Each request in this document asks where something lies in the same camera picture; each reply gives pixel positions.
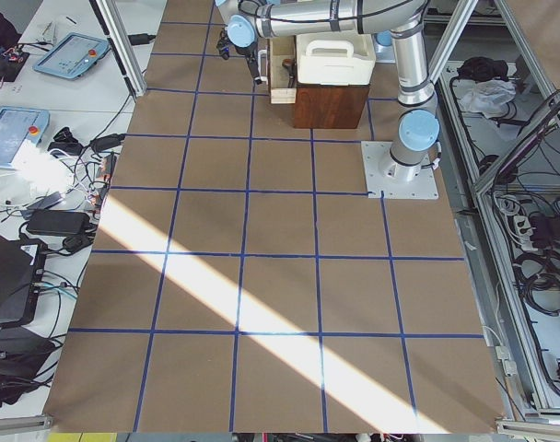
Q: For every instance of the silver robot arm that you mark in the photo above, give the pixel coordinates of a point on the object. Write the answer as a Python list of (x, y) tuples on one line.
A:
[(247, 21)]

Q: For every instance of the blue teach pendant near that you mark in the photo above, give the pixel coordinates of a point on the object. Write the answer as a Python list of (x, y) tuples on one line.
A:
[(21, 130)]

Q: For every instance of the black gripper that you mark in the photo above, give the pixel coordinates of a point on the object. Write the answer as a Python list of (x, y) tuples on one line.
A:
[(249, 55)]

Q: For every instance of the light wooden drawer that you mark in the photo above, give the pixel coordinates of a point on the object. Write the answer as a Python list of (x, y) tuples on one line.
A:
[(272, 55)]

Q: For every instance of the aluminium frame post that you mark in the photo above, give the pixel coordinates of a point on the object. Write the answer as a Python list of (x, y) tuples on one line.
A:
[(112, 26)]

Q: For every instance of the crumpled white cloth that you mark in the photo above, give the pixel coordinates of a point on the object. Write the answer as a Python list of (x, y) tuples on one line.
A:
[(490, 98)]

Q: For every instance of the white plastic tray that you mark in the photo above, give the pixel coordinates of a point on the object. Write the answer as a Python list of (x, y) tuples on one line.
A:
[(335, 58)]

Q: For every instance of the blue teach pendant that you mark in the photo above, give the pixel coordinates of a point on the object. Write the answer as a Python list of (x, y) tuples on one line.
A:
[(72, 56), (21, 130)]

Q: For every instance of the black laptop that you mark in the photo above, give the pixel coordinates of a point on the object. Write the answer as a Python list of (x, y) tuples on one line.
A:
[(21, 264)]

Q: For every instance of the dark brown wooden cabinet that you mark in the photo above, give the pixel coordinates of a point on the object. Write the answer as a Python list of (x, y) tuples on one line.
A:
[(329, 107)]

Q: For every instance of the blue teach pendant far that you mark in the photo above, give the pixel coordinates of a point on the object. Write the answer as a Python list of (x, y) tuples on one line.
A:
[(72, 56)]

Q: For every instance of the black power adapter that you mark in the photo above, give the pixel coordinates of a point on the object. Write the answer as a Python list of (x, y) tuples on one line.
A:
[(57, 223)]

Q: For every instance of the black orange scissors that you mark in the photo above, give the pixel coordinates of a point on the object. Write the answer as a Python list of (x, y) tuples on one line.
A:
[(290, 66)]

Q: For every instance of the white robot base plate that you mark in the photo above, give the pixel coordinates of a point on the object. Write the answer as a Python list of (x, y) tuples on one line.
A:
[(387, 179)]

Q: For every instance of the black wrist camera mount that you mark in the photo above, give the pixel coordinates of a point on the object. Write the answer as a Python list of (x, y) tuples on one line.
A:
[(223, 45)]

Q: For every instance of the black cloth bundle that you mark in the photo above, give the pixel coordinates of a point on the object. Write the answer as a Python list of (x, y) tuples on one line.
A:
[(482, 69)]

